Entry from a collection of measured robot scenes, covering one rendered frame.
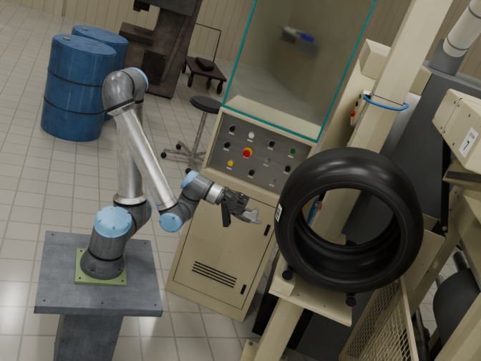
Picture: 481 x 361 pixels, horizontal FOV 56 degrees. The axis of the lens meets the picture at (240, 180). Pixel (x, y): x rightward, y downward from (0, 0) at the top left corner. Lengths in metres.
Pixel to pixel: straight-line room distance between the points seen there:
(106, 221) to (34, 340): 0.92
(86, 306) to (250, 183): 1.14
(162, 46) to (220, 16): 4.35
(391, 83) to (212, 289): 1.66
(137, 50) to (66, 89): 2.19
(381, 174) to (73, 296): 1.29
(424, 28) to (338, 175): 0.69
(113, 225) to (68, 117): 2.77
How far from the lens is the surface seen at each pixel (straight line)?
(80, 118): 4.62
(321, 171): 1.73
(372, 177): 1.72
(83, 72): 4.47
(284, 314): 2.52
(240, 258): 2.76
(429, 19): 2.02
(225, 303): 2.97
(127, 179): 2.03
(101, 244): 1.99
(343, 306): 2.11
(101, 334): 2.26
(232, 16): 10.79
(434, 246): 2.21
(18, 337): 2.67
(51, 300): 1.98
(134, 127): 1.80
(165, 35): 6.50
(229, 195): 1.91
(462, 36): 2.51
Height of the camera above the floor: 1.94
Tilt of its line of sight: 24 degrees down
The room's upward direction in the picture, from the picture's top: 19 degrees clockwise
